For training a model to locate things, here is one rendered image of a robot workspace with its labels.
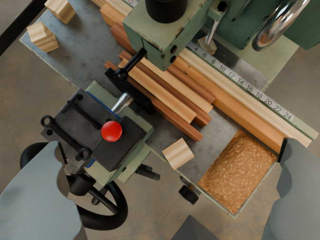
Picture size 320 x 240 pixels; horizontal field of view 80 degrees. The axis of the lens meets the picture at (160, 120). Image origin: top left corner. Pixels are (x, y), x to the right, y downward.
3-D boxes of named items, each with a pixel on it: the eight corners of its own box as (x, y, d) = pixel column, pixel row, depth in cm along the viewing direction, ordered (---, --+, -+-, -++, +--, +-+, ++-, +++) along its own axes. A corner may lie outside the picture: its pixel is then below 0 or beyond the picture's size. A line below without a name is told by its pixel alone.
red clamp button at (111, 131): (98, 133, 28) (96, 132, 27) (112, 117, 29) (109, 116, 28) (114, 145, 28) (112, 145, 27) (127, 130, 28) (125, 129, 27)
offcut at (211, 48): (195, 46, 52) (197, 39, 49) (207, 41, 52) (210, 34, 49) (202, 59, 52) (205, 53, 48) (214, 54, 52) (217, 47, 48)
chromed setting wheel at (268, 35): (237, 57, 35) (275, 10, 23) (277, 7, 36) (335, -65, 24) (251, 67, 35) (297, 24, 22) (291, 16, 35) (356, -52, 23)
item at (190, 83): (115, 41, 42) (109, 28, 38) (122, 35, 43) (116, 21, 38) (205, 109, 40) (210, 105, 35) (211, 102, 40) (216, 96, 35)
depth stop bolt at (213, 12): (198, 41, 36) (209, 3, 26) (204, 34, 36) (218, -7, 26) (207, 48, 36) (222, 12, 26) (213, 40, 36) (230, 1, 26)
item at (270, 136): (105, 22, 43) (99, 10, 39) (111, 15, 43) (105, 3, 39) (311, 179, 37) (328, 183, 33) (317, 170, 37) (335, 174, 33)
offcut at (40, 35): (45, 53, 43) (31, 42, 38) (41, 39, 43) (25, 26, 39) (59, 47, 43) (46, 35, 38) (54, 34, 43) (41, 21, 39)
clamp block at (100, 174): (68, 136, 43) (43, 134, 34) (107, 90, 44) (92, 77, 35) (118, 179, 42) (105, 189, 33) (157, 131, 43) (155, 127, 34)
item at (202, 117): (124, 66, 42) (118, 55, 37) (128, 61, 42) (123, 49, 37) (202, 127, 39) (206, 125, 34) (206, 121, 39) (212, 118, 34)
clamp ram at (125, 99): (99, 110, 40) (79, 101, 31) (122, 83, 41) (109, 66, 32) (132, 137, 39) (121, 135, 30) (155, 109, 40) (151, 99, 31)
